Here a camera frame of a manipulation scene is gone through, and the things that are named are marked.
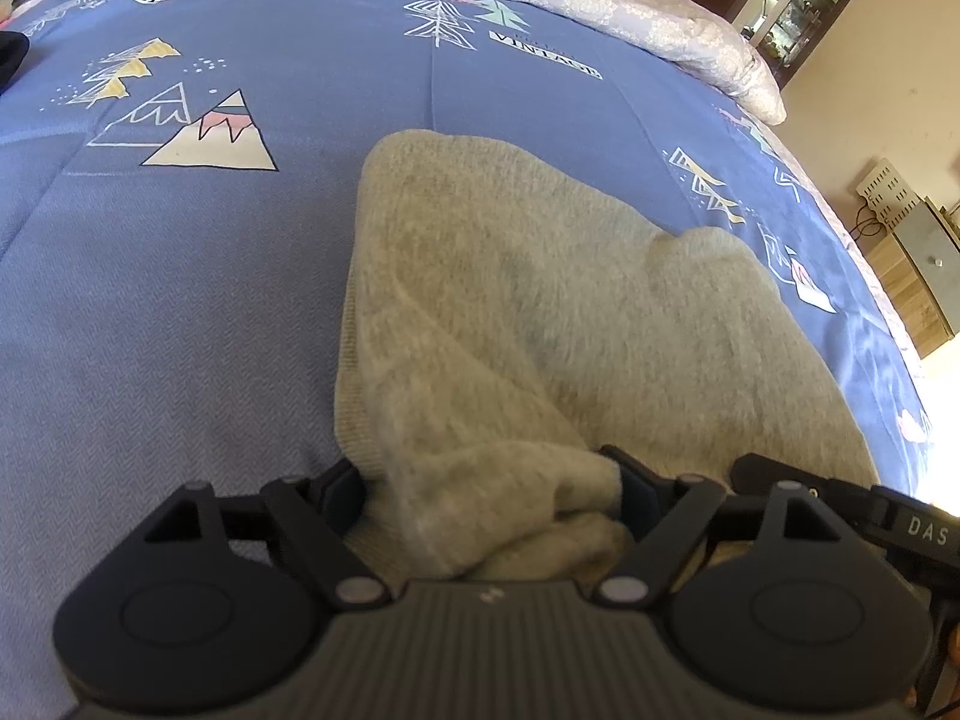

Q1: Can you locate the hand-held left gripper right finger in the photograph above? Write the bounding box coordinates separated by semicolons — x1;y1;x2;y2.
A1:
596;444;842;610

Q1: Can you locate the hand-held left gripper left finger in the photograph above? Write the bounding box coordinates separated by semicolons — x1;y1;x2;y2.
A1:
141;457;392;612

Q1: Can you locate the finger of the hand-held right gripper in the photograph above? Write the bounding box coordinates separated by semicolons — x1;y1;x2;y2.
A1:
730;453;875;533

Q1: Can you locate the grey cabinet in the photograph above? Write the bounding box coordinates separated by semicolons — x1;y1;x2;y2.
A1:
891;199;960;361

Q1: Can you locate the blue printed bed sheet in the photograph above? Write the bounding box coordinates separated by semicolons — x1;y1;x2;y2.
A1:
0;0;935;720

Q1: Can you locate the white perforated box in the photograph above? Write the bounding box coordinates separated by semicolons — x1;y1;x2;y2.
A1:
855;157;925;230

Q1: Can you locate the glass display cabinet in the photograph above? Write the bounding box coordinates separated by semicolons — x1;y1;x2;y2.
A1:
739;0;842;87

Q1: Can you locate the white quilt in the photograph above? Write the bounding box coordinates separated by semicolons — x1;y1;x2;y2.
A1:
139;0;788;127

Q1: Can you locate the black cloth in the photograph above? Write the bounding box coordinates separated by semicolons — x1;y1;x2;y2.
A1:
0;30;31;98

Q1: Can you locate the black cable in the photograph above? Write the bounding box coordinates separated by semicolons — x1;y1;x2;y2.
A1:
846;195;890;242

